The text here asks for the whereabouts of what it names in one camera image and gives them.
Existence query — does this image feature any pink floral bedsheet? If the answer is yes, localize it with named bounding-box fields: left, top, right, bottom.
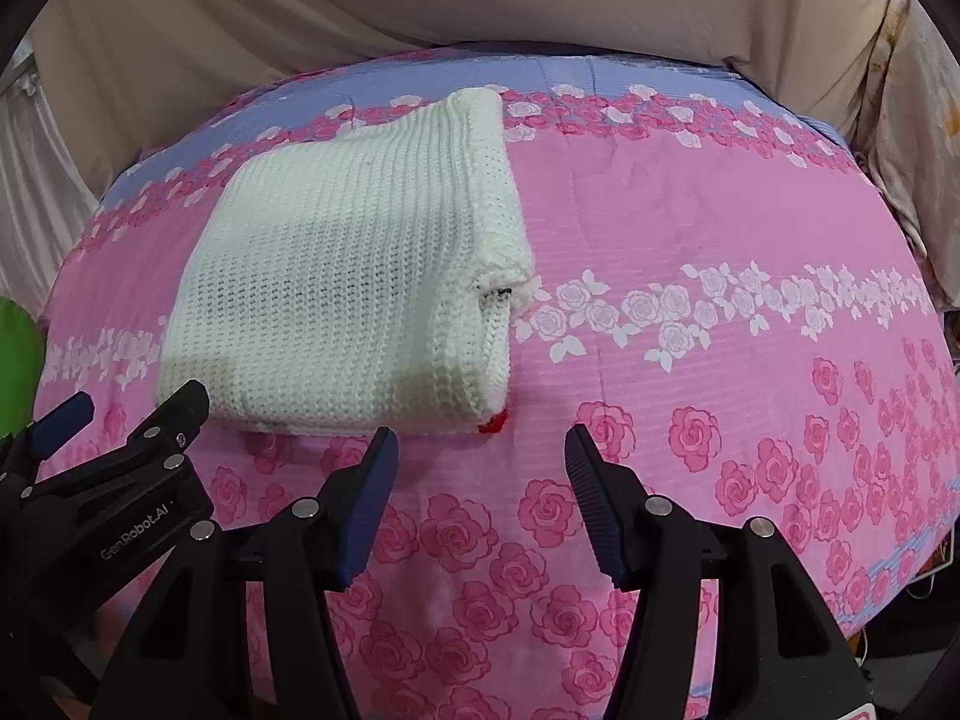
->
left=34, top=49, right=960, bottom=720

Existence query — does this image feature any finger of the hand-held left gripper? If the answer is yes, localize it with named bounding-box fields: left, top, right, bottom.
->
left=21, top=390, right=95, bottom=460
left=103, top=379, right=212, bottom=479

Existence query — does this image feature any white knit sweater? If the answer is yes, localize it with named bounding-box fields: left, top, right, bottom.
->
left=154, top=88, right=537, bottom=437

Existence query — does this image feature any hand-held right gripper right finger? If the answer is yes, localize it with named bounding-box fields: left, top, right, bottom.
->
left=564, top=424, right=871, bottom=720

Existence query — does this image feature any green cloth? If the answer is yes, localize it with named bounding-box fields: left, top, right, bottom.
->
left=0, top=298, right=44, bottom=440

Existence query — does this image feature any white curtain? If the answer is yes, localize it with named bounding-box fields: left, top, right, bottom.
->
left=0, top=37, right=102, bottom=316

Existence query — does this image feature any white stained cloth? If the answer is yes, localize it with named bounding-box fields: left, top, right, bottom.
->
left=847, top=0, right=960, bottom=316

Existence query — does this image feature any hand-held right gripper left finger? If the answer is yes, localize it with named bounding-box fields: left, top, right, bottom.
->
left=90, top=426, right=400, bottom=720

